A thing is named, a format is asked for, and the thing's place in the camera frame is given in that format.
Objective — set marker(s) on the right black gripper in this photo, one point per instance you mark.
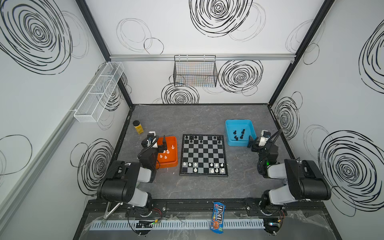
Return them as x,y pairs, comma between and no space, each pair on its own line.
270,145

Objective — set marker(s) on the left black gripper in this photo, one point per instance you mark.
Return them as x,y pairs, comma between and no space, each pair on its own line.
160,146

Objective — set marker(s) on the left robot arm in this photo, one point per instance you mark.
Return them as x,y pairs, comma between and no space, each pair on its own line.
119,184

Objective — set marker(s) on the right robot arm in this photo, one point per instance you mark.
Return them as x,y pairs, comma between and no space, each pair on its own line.
305,182

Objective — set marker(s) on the black white chess board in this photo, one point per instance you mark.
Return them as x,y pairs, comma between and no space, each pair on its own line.
203,155

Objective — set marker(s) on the orange plastic tray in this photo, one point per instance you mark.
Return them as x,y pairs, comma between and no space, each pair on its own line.
167,158

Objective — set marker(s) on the yellow jar black lid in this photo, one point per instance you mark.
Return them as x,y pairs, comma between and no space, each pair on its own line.
138,127

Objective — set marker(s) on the blue plastic tray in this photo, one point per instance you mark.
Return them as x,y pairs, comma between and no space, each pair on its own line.
239,131

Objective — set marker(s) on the M&M's candy bag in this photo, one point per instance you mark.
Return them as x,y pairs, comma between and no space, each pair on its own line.
217,220

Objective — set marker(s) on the white mesh wall shelf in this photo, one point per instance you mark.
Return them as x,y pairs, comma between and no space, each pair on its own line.
95,101

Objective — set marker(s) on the black wire basket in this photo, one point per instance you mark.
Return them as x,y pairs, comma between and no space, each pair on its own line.
195,71

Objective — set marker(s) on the white slotted cable duct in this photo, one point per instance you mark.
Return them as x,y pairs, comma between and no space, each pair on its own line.
142,225

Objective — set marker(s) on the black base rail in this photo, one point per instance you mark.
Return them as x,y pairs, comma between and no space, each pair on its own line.
164,207

